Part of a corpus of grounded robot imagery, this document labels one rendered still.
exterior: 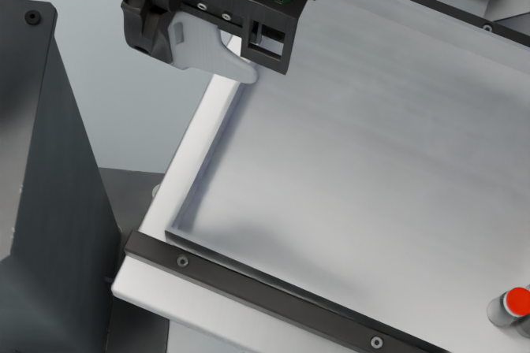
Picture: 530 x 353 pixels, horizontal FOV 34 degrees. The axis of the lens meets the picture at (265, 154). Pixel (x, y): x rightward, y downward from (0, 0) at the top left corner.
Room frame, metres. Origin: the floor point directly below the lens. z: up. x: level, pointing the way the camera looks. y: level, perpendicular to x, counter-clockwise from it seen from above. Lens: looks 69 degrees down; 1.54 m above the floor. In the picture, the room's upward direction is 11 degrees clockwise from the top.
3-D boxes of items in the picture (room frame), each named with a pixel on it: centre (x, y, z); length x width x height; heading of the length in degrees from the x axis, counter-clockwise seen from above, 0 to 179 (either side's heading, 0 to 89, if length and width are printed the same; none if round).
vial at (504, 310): (0.16, -0.20, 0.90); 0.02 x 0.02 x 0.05
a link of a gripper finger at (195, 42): (0.20, 0.04, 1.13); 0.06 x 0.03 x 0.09; 77
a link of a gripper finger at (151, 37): (0.20, 0.06, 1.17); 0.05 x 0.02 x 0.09; 167
